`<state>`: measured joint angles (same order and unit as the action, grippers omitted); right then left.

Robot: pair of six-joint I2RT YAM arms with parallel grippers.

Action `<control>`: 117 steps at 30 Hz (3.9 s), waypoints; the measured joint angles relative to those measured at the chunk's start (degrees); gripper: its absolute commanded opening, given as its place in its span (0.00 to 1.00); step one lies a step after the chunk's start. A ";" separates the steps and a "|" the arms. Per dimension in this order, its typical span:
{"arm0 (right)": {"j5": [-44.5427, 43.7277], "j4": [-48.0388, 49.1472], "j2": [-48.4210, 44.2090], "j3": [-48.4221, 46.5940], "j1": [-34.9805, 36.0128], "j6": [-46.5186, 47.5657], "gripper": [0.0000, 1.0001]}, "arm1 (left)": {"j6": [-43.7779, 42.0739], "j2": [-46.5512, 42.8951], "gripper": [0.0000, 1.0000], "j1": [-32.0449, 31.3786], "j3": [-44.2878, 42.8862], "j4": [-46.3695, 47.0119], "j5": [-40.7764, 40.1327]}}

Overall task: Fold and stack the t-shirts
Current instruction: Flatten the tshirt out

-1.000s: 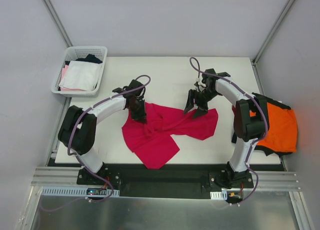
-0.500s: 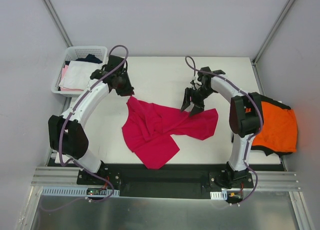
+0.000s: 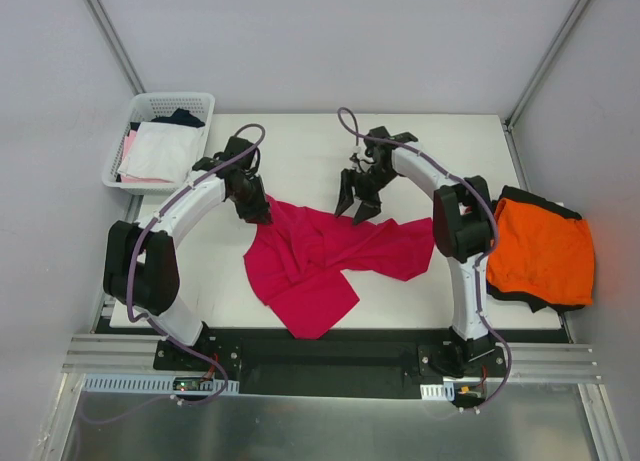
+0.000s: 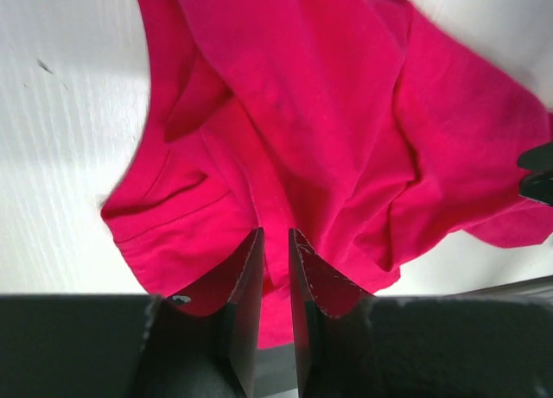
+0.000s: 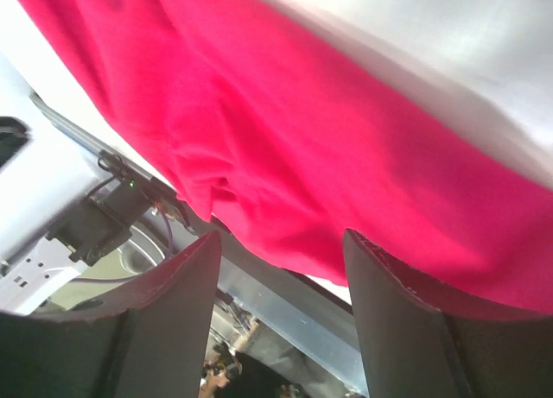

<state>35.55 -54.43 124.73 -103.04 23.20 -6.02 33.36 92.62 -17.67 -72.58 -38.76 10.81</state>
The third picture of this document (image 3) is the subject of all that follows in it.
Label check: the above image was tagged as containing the dark navy cloth in basket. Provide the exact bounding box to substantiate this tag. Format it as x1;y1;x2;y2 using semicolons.
152;108;205;129

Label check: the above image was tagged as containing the aluminium front rail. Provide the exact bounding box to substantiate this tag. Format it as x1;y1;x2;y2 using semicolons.
61;334;604;384

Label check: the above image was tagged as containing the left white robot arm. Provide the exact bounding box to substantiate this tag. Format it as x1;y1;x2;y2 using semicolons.
103;135;272;370

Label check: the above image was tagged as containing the white cable duct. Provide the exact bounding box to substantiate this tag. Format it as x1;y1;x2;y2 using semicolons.
83;374;239;396
420;382;455;402

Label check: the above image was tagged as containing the magenta t shirt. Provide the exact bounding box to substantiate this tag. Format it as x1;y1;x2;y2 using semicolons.
244;198;435;340

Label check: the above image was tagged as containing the aluminium frame post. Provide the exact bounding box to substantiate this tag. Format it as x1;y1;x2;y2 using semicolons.
83;0;146;95
503;0;594;132

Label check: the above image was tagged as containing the black folded t shirt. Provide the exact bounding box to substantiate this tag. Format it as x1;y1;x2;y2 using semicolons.
484;184;586;315

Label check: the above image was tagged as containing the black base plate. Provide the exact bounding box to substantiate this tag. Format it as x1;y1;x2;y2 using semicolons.
96;320;569;400

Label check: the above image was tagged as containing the white plastic basket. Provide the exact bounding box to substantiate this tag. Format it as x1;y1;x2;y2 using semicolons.
102;92;215;195

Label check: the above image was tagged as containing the white cloth in basket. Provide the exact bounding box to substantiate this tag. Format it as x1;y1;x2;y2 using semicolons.
117;122;204;184

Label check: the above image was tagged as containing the pink cloth in basket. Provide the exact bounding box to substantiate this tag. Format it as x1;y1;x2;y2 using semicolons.
117;130;167;184

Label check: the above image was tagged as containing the orange folded t shirt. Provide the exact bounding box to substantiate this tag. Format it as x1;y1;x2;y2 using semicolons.
484;198;600;307

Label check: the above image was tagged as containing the left aluminium frame post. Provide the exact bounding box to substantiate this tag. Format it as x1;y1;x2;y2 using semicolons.
83;0;146;95

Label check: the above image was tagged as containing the right aluminium frame post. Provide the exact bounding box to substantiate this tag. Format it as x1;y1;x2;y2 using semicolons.
503;0;594;132

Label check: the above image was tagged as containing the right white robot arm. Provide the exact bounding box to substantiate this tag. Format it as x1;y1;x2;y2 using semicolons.
335;126;497;378

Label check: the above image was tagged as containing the left white cable duct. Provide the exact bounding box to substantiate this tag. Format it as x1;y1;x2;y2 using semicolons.
83;374;239;396

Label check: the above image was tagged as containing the right white cable duct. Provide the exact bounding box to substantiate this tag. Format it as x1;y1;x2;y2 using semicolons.
420;382;455;402

